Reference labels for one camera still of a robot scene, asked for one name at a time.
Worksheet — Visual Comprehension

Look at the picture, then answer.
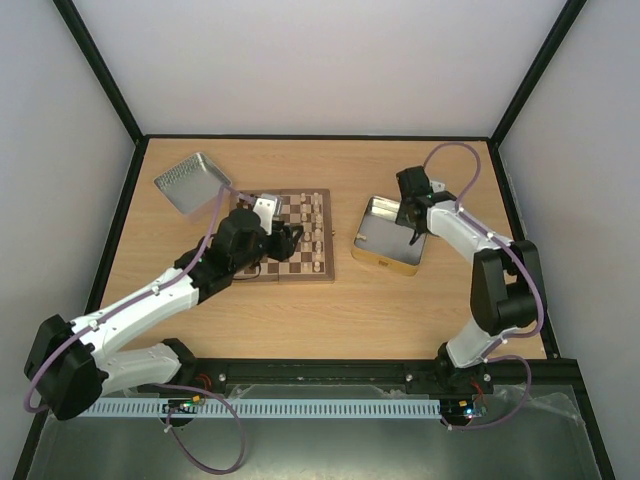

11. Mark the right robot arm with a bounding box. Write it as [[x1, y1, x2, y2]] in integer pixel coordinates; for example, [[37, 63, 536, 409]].
[[396, 190, 545, 392]]

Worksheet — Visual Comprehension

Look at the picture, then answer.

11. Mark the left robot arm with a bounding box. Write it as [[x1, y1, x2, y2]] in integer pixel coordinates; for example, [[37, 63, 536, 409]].
[[24, 200, 304, 420]]

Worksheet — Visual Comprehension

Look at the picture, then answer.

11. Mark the wooden chess board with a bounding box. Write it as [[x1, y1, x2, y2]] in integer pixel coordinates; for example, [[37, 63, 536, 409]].
[[235, 188, 335, 283]]

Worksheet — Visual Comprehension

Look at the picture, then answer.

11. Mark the gold tin box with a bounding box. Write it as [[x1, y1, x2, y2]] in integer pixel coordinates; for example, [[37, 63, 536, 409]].
[[351, 196, 426, 276]]

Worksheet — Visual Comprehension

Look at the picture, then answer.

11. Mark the silver embossed tin lid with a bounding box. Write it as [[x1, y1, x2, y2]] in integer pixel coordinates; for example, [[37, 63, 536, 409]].
[[153, 152, 232, 221]]

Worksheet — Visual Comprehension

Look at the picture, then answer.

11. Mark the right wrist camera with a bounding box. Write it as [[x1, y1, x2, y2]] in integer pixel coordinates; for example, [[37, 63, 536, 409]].
[[396, 165, 445, 202]]

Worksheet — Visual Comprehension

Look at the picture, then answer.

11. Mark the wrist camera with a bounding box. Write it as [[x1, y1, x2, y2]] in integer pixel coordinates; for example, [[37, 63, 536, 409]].
[[253, 193, 282, 236], [396, 165, 445, 202]]

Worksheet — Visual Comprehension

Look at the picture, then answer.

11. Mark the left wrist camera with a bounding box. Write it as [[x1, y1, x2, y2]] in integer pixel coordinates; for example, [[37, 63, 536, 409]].
[[253, 193, 282, 236]]

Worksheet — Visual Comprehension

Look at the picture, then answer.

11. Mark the light blue cable duct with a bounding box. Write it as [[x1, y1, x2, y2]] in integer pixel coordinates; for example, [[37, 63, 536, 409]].
[[81, 397, 441, 420]]

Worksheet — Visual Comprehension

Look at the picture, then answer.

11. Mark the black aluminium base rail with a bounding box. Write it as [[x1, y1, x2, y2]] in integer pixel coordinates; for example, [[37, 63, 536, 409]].
[[169, 358, 585, 398]]

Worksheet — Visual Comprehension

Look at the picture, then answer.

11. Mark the black enclosure frame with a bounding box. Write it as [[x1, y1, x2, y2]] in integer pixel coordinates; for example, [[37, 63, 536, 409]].
[[9, 0, 616, 480]]

